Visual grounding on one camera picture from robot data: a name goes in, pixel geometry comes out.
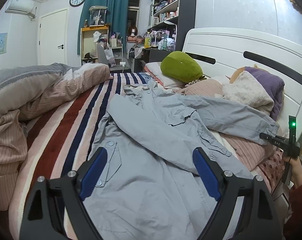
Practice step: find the cream fluffy blanket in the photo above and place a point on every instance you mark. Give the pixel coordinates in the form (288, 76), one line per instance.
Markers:
(248, 91)

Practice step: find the light grey-blue coat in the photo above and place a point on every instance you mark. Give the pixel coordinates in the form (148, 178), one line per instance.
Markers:
(150, 188)

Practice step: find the person's right hand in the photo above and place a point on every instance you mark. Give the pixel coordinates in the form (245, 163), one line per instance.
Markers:
(296, 170)

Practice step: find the black tall bookshelf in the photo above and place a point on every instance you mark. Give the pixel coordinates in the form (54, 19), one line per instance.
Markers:
(174, 17)

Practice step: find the green plush pillow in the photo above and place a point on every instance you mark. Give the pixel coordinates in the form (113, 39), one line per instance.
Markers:
(181, 66)

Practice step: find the yellow frame shelf unit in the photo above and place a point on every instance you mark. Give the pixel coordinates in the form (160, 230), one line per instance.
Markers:
(90, 37)

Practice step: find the white door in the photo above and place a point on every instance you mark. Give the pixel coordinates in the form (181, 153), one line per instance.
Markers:
(52, 45)

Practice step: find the teal curtain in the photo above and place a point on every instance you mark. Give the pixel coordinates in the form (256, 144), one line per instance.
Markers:
(116, 15)

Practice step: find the white bed headboard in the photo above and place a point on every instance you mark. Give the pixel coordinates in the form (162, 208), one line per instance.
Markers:
(221, 51)

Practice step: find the white pillow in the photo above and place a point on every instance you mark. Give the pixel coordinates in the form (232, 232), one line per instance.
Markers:
(167, 82)

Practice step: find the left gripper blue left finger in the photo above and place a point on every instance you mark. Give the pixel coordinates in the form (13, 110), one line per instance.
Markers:
(90, 171)

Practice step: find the white air conditioner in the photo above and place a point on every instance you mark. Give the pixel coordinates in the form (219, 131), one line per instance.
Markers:
(22, 7)

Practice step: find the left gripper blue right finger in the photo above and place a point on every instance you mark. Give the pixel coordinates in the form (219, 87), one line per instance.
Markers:
(209, 172)

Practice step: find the glass display case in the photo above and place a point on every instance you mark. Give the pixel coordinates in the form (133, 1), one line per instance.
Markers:
(97, 15)

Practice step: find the pink polka dot sheet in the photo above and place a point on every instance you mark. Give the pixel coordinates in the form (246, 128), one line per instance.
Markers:
(272, 169)

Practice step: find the striped fleece blanket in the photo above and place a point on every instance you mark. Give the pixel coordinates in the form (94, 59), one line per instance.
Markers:
(59, 141)

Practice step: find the pink grey striped duvet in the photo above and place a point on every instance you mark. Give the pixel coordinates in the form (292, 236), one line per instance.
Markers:
(28, 92)

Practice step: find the small blue wall poster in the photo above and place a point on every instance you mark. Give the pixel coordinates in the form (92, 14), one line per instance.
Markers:
(3, 43)

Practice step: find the wig on mannequin head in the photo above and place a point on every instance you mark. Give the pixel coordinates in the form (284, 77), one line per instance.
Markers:
(132, 30)

